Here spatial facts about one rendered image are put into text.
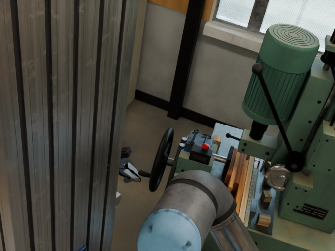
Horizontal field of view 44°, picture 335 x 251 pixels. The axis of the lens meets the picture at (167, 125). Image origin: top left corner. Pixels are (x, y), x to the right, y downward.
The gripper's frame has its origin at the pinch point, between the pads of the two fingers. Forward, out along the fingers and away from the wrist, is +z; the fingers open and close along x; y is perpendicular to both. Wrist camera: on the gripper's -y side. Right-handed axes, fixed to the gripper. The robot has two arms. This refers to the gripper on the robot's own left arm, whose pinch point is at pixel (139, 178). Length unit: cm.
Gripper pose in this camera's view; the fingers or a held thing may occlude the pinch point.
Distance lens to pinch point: 177.9
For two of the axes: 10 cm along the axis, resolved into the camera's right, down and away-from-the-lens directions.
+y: -6.1, 5.2, 5.9
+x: -2.7, 5.7, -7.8
